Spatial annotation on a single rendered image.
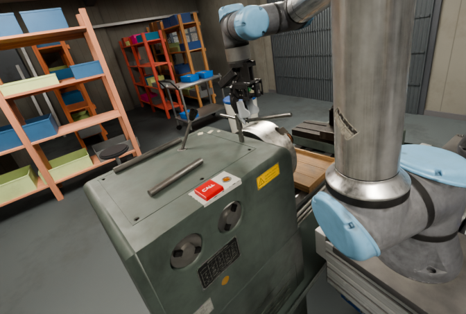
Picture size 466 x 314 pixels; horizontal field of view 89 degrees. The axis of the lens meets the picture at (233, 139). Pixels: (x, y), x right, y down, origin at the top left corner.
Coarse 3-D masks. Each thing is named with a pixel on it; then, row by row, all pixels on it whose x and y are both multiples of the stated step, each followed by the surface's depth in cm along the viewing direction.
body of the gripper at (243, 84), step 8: (232, 64) 72; (240, 64) 71; (248, 64) 70; (240, 72) 73; (248, 72) 70; (232, 80) 77; (240, 80) 75; (248, 80) 72; (256, 80) 73; (232, 88) 76; (240, 88) 73; (248, 88) 73; (256, 88) 74; (240, 96) 77; (248, 96) 72; (256, 96) 76
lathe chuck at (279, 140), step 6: (246, 126) 111; (252, 126) 106; (258, 126) 105; (264, 126) 105; (270, 126) 105; (276, 126) 105; (264, 132) 101; (270, 132) 102; (276, 132) 102; (270, 138) 99; (276, 138) 100; (282, 138) 102; (288, 138) 103; (276, 144) 99; (282, 144) 100; (288, 144) 102; (294, 150) 103; (294, 156) 103; (294, 162) 104; (294, 168) 106
